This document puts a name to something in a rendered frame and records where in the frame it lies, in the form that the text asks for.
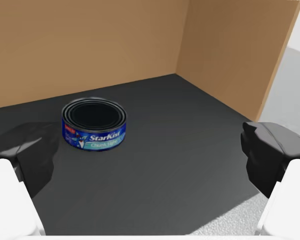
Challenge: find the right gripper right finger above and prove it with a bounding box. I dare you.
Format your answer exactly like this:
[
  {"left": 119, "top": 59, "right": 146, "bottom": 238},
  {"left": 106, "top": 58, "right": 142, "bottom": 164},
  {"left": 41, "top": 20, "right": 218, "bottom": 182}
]
[{"left": 240, "top": 121, "right": 300, "bottom": 236}]

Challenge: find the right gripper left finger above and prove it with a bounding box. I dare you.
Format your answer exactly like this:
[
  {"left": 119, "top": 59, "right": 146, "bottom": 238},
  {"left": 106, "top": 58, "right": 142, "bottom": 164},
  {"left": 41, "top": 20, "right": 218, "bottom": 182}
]
[{"left": 0, "top": 121, "right": 61, "bottom": 237}]

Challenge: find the tall board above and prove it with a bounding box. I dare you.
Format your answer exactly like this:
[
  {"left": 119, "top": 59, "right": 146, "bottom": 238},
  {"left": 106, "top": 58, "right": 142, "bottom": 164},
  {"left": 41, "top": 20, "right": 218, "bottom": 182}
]
[{"left": 0, "top": 0, "right": 300, "bottom": 123}]

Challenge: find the blue flat can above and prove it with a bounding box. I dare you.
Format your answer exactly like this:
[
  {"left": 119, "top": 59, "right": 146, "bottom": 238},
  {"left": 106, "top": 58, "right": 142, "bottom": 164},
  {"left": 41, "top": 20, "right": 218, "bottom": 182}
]
[{"left": 61, "top": 97, "right": 128, "bottom": 151}]

